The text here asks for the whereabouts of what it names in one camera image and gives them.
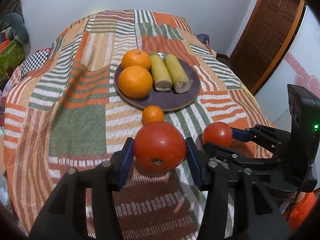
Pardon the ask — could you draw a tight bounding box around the large orange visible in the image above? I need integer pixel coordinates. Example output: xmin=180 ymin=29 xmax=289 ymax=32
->
xmin=121 ymin=49 xmax=151 ymax=70
xmin=118 ymin=66 xmax=153 ymax=99

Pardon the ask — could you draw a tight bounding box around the yellow corn cob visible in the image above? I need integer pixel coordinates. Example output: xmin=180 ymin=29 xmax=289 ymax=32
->
xmin=164 ymin=54 xmax=191 ymax=94
xmin=150 ymin=53 xmax=172 ymax=92

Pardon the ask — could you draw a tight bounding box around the checkered patchwork quilt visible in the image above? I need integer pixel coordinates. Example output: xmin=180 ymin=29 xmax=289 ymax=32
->
xmin=1 ymin=48 xmax=52 ymax=98

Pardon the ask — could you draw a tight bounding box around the large red tomato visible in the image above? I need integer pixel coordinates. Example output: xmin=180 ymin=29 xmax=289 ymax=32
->
xmin=133 ymin=121 xmax=187 ymax=172

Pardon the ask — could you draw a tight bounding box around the dark purple plate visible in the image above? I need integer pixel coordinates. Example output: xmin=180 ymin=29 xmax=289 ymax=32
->
xmin=114 ymin=59 xmax=201 ymax=112

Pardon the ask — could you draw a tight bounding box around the blue bag behind bed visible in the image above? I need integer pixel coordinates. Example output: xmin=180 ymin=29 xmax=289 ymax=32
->
xmin=196 ymin=34 xmax=210 ymax=47

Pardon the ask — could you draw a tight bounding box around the grey plush toy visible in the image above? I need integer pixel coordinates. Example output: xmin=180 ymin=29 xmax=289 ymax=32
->
xmin=1 ymin=12 xmax=29 ymax=44

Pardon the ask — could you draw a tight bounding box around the striped patchwork bedspread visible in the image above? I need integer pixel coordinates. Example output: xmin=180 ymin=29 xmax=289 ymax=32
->
xmin=4 ymin=10 xmax=272 ymax=239

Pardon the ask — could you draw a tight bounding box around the small red tomato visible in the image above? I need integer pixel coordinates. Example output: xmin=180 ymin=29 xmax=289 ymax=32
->
xmin=202 ymin=122 xmax=233 ymax=147

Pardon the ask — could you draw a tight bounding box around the green cardboard box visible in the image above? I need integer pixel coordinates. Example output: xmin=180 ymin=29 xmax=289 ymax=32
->
xmin=1 ymin=40 xmax=25 ymax=80

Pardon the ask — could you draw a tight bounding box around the small tangerine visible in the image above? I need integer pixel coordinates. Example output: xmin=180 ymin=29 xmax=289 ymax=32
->
xmin=142 ymin=105 xmax=164 ymax=125

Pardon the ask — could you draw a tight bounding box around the brown wooden door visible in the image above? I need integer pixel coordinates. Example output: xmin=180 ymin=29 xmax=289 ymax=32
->
xmin=229 ymin=0 xmax=306 ymax=94

